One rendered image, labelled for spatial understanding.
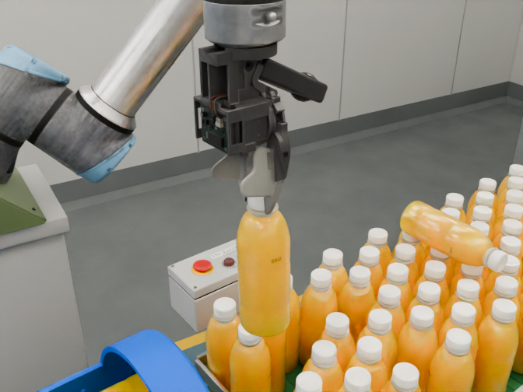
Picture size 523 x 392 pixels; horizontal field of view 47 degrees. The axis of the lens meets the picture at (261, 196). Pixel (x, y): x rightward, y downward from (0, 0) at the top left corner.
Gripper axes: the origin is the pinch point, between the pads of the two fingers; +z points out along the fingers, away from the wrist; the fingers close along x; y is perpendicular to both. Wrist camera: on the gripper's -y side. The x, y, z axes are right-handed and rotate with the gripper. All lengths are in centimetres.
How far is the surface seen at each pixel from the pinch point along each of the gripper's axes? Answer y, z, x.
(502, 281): -48, 29, 9
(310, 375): -4.9, 29.5, 5.2
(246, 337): -2.6, 30.0, -7.8
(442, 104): -363, 122, -231
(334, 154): -237, 132, -226
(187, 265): -6.0, 29.9, -31.7
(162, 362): 16.8, 17.6, 1.5
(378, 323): -21.8, 29.5, 3.3
